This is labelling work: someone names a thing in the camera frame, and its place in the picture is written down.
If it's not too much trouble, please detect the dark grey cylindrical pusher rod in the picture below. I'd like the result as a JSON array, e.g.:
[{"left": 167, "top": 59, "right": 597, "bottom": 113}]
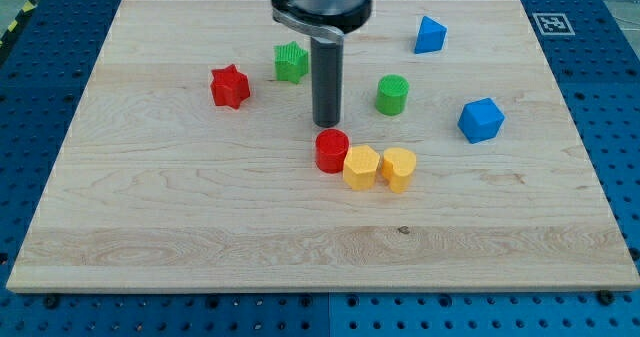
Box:
[{"left": 310, "top": 37, "right": 343, "bottom": 128}]

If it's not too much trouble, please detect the blue cube block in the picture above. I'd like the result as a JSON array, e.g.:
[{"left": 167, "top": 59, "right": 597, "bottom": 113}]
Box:
[{"left": 457, "top": 98, "right": 505, "bottom": 144}]

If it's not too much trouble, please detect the green star block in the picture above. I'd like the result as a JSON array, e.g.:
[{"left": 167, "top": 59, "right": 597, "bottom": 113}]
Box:
[{"left": 274, "top": 41, "right": 309, "bottom": 84}]

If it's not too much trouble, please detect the green cylinder block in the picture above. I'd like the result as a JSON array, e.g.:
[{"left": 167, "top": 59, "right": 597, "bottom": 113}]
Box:
[{"left": 375, "top": 74, "right": 410, "bottom": 116}]

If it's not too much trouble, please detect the red cylinder block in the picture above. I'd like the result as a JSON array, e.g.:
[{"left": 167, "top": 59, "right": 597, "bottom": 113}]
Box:
[{"left": 315, "top": 129, "right": 350, "bottom": 173}]

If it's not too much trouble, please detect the red star block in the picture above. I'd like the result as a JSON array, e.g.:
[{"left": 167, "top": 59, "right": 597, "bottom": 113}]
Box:
[{"left": 210, "top": 64, "right": 251, "bottom": 109}]

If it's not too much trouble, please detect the blue triangular prism block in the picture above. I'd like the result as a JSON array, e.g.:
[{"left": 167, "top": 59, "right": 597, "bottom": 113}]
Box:
[{"left": 414, "top": 16, "right": 447, "bottom": 54}]

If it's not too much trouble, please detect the yellow hexagon block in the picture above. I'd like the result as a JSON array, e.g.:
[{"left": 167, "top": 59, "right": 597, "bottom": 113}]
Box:
[{"left": 343, "top": 145, "right": 380, "bottom": 191}]

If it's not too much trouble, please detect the yellow heart block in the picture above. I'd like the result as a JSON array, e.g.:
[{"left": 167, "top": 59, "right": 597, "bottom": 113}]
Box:
[{"left": 380, "top": 147, "right": 417, "bottom": 193}]

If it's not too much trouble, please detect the light wooden board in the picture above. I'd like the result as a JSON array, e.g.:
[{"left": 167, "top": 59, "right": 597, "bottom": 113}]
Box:
[{"left": 7, "top": 0, "right": 639, "bottom": 294}]

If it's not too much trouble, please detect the white fiducial marker tag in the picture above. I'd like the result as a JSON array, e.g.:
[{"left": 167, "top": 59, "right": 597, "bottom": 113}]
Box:
[{"left": 532, "top": 12, "right": 575, "bottom": 36}]

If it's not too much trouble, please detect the grey cable on flange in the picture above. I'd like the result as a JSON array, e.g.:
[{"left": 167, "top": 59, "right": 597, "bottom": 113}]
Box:
[{"left": 271, "top": 7, "right": 346, "bottom": 46}]

